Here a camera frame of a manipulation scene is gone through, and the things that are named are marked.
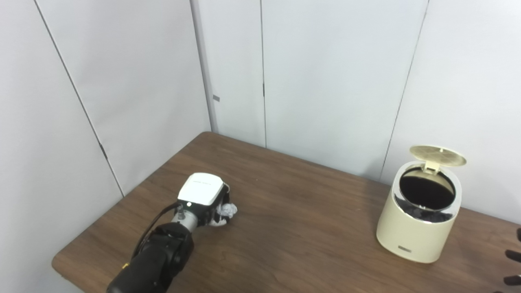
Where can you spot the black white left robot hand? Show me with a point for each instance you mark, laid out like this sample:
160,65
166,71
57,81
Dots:
201,189

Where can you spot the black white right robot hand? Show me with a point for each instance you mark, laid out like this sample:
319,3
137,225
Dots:
515,256

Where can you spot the white paper ball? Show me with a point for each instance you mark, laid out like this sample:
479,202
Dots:
228,211

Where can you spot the cream-colored cylindrical bin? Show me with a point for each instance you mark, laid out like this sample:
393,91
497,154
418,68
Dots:
411,236

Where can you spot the cream round bin lid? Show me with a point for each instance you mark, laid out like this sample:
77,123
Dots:
437,156

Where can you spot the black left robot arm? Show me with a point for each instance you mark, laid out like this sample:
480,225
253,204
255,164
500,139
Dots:
156,256

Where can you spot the grey wall corner post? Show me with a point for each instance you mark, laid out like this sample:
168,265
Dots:
203,65

